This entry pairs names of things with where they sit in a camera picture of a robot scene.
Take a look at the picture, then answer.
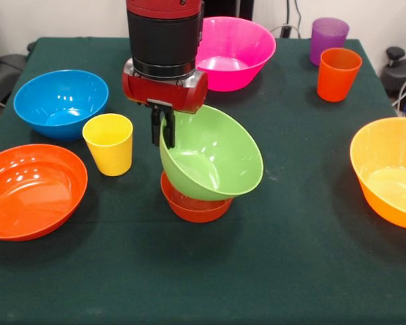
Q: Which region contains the yellow cup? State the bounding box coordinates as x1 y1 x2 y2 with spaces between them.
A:
82 113 134 177

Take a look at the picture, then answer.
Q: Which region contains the black rounded base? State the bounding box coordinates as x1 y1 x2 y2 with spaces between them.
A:
380 57 406 112

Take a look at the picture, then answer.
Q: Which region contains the orange cup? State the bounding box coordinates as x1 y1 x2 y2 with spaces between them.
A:
317 47 363 103

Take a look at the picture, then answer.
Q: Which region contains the large green bowl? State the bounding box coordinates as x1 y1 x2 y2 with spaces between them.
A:
159 104 265 202

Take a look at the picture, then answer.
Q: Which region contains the large pink bowl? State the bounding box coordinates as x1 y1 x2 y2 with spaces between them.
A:
195 16 277 93

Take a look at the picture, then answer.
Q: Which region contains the small orange bowl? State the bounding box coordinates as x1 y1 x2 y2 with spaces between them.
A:
160 171 233 223

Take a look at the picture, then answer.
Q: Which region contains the large yellow-orange bowl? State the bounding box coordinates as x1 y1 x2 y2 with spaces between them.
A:
350 116 406 230

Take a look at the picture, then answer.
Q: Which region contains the dark green tablecloth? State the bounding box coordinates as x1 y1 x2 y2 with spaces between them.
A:
0 36 406 325

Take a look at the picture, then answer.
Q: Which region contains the purple cup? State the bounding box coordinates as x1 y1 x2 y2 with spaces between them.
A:
309 18 351 66

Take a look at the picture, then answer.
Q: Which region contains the black clamp knob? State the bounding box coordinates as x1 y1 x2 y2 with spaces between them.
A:
385 46 406 68

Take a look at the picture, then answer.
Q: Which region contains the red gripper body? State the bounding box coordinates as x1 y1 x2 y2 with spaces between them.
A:
122 58 209 115

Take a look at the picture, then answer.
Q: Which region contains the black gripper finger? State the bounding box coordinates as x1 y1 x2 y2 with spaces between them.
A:
164 110 176 150
150 107 162 147

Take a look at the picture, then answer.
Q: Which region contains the black hanging cable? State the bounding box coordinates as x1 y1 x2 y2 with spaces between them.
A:
292 0 304 39

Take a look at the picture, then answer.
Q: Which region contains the blue bowl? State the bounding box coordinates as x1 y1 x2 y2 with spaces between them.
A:
13 70 110 143

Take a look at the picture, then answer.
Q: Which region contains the dark grey chair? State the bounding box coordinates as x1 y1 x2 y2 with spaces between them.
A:
0 53 28 106

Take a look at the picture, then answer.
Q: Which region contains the wide shallow orange bowl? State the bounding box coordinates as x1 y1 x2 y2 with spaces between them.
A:
0 144 89 242

